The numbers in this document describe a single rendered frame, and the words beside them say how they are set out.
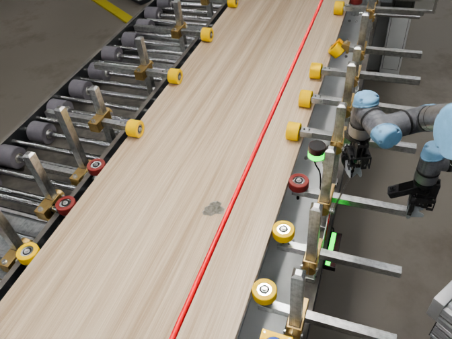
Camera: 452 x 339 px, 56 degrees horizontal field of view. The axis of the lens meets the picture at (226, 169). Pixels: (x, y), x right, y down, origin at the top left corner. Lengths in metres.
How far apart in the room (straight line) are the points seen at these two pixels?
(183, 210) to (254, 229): 0.29
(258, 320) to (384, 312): 0.95
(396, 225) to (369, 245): 0.23
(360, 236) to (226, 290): 1.43
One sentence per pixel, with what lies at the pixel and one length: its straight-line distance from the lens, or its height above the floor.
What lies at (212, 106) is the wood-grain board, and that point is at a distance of 2.12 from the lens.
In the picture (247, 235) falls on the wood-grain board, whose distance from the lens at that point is 1.54.
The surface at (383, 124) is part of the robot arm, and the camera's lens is 1.30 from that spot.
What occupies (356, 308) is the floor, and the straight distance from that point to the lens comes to 2.45.
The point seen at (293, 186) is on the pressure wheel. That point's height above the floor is 0.90.
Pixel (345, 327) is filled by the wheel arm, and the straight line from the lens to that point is 1.47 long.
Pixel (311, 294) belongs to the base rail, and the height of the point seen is 0.70.
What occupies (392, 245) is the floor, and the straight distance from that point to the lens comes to 2.71.
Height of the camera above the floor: 2.13
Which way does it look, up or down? 44 degrees down
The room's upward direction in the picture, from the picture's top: 7 degrees counter-clockwise
